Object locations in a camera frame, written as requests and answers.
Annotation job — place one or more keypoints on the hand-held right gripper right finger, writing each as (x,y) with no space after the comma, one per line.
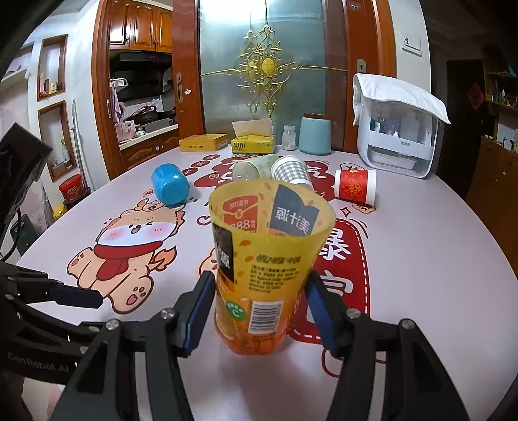
(321,319)

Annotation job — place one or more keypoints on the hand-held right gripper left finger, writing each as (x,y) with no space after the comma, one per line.
(197,317)

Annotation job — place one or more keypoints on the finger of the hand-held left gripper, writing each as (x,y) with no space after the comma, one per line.
(77,296)
(52,328)

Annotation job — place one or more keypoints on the orange cut bottle cup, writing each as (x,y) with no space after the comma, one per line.
(267,259)

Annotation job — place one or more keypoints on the blue plastic cup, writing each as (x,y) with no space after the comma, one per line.
(172,184)

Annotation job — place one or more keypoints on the red and white paper cup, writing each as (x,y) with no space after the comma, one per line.
(355,185)

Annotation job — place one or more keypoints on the checkered paper cup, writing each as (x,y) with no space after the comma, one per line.
(290,172)

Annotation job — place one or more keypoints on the pale green cup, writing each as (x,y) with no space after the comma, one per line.
(253,168)

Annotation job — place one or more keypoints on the red plastic bucket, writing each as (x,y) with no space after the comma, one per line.
(71,188)

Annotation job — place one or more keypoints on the purple hanging towel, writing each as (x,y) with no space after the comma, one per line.
(116,106)

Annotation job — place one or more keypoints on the flat yellow box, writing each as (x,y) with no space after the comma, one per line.
(202,142)

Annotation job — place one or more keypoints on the yellow tissue box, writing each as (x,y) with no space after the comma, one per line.
(253,143)

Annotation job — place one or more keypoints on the small glass jar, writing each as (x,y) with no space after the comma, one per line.
(289,138)

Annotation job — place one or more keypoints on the light blue canister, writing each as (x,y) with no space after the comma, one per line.
(315,135)

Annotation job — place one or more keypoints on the white storage box with cloth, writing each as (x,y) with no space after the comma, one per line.
(394,145)

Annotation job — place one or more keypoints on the wooden kitchen cabinet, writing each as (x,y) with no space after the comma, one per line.
(141,26)

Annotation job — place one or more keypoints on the white quilted cloth cover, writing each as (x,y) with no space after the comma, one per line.
(394,91)

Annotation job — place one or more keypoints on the frosted glass sliding door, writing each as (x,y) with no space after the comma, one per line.
(283,73)

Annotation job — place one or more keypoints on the wooden display shelf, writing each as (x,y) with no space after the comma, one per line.
(502,105)

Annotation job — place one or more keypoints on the wall niche shelf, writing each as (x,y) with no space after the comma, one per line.
(51,67)
(56,139)

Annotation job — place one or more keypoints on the white wall switch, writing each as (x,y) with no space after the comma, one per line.
(411,43)

